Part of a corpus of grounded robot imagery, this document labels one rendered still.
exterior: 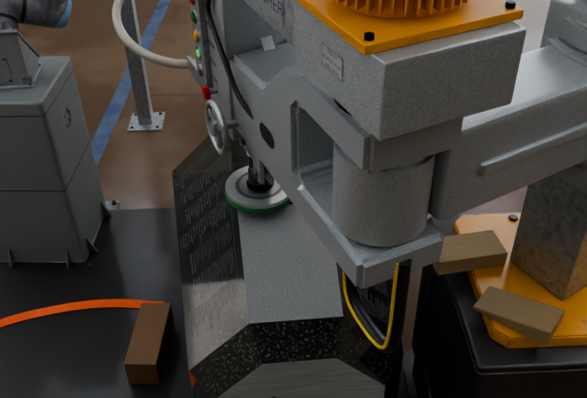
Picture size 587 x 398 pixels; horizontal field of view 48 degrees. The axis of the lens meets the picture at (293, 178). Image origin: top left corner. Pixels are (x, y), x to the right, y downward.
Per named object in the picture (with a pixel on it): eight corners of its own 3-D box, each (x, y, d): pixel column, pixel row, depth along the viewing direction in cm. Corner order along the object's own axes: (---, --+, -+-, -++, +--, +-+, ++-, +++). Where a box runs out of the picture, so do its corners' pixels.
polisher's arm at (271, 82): (438, 298, 142) (472, 99, 112) (343, 335, 134) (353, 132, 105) (292, 131, 195) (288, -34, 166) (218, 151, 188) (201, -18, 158)
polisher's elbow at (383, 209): (388, 179, 145) (395, 100, 133) (445, 229, 131) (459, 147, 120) (314, 207, 138) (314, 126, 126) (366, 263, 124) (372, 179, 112)
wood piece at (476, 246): (490, 242, 196) (493, 229, 193) (504, 265, 188) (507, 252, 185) (425, 251, 193) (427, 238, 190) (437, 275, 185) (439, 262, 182)
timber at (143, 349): (145, 322, 272) (141, 302, 265) (174, 322, 272) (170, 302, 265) (128, 384, 248) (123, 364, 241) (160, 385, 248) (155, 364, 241)
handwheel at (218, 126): (259, 158, 173) (257, 108, 164) (224, 168, 170) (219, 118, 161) (238, 130, 184) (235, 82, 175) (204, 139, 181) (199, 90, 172)
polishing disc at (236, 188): (231, 166, 214) (230, 162, 213) (296, 168, 213) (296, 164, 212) (220, 208, 197) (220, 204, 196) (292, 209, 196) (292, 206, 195)
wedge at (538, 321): (561, 322, 171) (565, 309, 168) (545, 346, 165) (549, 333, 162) (488, 287, 181) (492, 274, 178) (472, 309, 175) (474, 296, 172)
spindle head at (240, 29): (332, 161, 176) (336, -1, 149) (256, 183, 169) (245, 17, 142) (277, 99, 202) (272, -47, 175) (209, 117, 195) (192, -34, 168)
